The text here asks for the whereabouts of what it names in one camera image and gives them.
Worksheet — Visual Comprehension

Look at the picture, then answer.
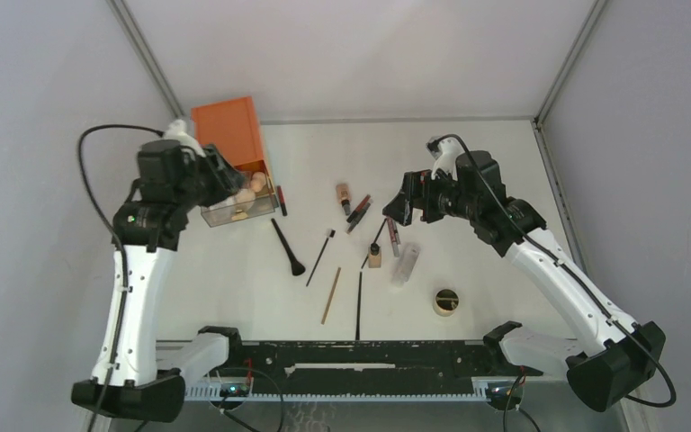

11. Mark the black powder brush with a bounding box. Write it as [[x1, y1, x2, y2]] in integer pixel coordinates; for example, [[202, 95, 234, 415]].
[[271, 218, 306, 276]]

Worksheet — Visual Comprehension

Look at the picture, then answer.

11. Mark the aluminium frame rail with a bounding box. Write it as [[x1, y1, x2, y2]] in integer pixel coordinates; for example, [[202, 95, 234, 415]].
[[105, 0, 194, 132]]

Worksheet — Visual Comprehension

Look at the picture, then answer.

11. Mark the black eyebrow comb brush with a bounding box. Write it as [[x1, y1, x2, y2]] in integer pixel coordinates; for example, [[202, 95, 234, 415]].
[[305, 229, 336, 287]]

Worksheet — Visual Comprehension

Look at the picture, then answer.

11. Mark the houndstooth pattern makeup pen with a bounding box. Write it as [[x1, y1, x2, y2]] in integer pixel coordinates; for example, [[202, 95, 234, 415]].
[[387, 217, 400, 257]]

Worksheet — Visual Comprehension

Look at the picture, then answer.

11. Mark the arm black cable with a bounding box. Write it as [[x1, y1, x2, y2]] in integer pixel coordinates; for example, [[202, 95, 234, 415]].
[[426, 133, 678, 410], [76, 123, 165, 432]]

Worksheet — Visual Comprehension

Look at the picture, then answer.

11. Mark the dark green makeup pen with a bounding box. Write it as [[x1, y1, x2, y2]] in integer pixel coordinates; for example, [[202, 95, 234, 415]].
[[346, 202, 372, 234]]

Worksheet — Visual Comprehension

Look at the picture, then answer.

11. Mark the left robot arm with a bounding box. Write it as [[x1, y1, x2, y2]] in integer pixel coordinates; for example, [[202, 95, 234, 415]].
[[71, 139, 246, 423]]

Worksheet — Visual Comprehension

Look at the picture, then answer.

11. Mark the orange yellow blue drawer box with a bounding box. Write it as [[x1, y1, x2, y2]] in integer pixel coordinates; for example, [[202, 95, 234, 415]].
[[191, 96, 279, 228]]

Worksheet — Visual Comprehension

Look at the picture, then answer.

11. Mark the long thin black brush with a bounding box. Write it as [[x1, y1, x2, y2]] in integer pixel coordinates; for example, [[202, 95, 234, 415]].
[[354, 271, 363, 341]]

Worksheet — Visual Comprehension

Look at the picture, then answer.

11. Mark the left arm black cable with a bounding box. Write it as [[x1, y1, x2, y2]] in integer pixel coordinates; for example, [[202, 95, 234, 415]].
[[76, 123, 165, 432]]

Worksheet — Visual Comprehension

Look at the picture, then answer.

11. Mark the square foundation bottle black cap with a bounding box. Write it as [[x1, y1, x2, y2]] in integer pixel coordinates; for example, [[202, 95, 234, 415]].
[[367, 242, 382, 268]]

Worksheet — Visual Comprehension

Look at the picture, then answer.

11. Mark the orange lip gloss black cap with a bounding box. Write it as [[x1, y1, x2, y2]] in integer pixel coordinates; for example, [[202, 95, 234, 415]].
[[346, 194, 371, 223]]

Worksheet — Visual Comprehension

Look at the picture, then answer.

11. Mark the gold lid cream jar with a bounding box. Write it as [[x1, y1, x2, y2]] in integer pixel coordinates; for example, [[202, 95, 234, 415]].
[[433, 288, 460, 318]]

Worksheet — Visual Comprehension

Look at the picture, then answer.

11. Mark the red lipstick silver end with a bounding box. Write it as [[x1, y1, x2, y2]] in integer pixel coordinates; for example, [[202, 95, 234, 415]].
[[386, 217, 399, 246]]

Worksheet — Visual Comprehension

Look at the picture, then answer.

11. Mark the beige foundation tube black cap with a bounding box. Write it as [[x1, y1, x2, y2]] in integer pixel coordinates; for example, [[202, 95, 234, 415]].
[[336, 183, 352, 216]]

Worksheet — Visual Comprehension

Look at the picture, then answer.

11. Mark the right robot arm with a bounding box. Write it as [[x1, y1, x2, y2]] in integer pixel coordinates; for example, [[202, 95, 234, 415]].
[[382, 150, 666, 412]]

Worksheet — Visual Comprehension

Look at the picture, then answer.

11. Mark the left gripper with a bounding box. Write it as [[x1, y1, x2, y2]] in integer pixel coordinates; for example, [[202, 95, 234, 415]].
[[174, 143, 246, 212]]

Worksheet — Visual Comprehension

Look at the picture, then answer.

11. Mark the red lip gloss black cap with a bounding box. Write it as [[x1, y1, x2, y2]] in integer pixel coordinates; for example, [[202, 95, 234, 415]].
[[276, 185, 288, 217]]

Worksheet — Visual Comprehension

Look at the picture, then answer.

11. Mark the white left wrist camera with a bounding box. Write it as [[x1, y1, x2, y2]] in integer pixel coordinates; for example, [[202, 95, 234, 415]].
[[163, 119, 205, 158]]

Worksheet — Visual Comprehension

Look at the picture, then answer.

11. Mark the thin black eyeliner brush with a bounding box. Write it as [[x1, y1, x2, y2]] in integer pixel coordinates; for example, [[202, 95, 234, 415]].
[[361, 219, 389, 270]]

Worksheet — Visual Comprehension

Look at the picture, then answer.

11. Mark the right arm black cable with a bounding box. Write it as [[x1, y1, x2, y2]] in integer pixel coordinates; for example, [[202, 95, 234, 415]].
[[426, 133, 678, 410]]

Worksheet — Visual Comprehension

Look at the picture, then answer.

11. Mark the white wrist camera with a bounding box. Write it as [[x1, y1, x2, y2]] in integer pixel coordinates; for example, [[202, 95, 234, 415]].
[[426, 136, 464, 180], [163, 119, 205, 158]]

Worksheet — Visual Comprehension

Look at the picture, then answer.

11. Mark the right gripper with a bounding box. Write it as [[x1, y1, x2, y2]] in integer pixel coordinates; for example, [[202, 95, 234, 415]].
[[381, 166, 478, 227]]

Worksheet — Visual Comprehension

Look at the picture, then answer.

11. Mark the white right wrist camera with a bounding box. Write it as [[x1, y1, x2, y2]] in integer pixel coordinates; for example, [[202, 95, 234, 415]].
[[426, 136, 464, 180]]

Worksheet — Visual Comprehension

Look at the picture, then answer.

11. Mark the clear plastic tube blue label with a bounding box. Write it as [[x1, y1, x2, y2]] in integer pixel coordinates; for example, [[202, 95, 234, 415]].
[[390, 243, 421, 287]]

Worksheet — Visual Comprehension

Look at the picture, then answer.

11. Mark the small beige makeup sponge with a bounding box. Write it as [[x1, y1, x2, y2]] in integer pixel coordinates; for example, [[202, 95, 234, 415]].
[[249, 172, 266, 194]]

